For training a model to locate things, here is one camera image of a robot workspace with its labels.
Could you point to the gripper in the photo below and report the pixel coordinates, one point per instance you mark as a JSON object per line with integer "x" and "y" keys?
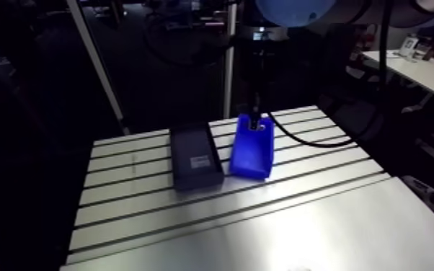
{"x": 255, "y": 72}

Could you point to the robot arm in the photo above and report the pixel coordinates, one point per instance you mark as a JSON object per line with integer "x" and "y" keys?
{"x": 296, "y": 11}

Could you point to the blue bin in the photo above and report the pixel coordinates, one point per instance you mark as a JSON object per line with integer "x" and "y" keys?
{"x": 252, "y": 155}

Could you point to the dark blue-grey tray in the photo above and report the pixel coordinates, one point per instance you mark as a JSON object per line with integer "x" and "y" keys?
{"x": 194, "y": 159}

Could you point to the small white desk stand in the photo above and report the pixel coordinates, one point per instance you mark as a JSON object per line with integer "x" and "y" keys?
{"x": 408, "y": 45}

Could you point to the white desk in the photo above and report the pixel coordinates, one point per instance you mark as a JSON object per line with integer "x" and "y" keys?
{"x": 425, "y": 72}

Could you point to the upright white post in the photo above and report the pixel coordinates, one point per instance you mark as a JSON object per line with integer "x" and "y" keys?
{"x": 229, "y": 68}

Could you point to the slanted white post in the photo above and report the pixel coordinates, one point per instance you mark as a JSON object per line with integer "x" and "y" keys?
{"x": 97, "y": 64}

